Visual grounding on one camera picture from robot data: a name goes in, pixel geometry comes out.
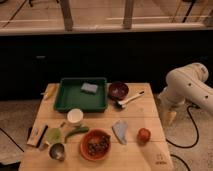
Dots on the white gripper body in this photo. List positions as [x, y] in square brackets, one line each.
[169, 99]

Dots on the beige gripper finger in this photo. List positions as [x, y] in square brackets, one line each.
[169, 117]

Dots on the red apple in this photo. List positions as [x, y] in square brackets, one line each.
[143, 135]

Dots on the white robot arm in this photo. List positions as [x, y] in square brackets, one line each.
[185, 83]

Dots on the white paper cup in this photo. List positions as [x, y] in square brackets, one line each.
[75, 117]

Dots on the small metal cup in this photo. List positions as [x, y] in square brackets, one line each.
[57, 152]

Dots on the light blue cloth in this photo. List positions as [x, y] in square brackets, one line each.
[119, 128]

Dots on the dark red bowl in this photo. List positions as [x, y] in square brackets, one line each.
[118, 90]

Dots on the blue sponge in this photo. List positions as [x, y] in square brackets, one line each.
[89, 88]

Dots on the green plastic tray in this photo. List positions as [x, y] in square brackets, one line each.
[70, 95]

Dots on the orange bowl with nuts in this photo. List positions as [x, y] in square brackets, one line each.
[95, 145]

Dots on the green cucumber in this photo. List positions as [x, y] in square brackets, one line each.
[76, 131]

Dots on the yellow banana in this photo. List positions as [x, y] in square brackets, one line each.
[49, 92]

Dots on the wooden block with black strip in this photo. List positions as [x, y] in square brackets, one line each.
[36, 135]

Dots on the white handled brush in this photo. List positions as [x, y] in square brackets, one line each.
[123, 103]

